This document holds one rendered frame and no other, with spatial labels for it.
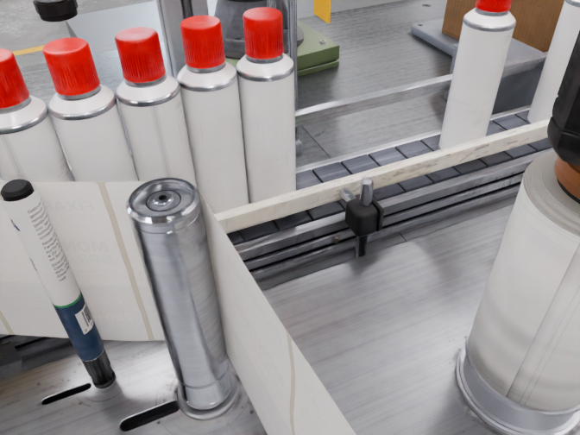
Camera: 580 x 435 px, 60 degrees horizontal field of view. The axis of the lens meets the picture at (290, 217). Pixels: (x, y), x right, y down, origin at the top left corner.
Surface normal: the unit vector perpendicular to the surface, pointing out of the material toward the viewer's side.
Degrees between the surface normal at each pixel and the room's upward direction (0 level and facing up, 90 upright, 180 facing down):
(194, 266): 90
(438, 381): 0
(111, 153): 90
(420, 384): 0
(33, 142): 90
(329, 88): 0
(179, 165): 90
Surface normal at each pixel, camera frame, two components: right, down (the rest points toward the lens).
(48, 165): 0.84, 0.33
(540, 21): -0.86, 0.34
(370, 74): -0.02, -0.76
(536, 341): -0.61, 0.51
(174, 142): 0.68, 0.47
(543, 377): -0.40, 0.58
